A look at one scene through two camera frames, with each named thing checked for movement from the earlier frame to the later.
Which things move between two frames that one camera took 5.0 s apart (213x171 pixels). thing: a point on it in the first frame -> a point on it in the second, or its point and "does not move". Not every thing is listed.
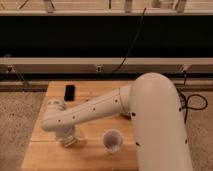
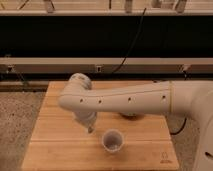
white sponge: [68, 140] -> [90, 129]
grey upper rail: [106, 13] does not move
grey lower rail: [104, 65] does not move
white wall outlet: [98, 69] does not move
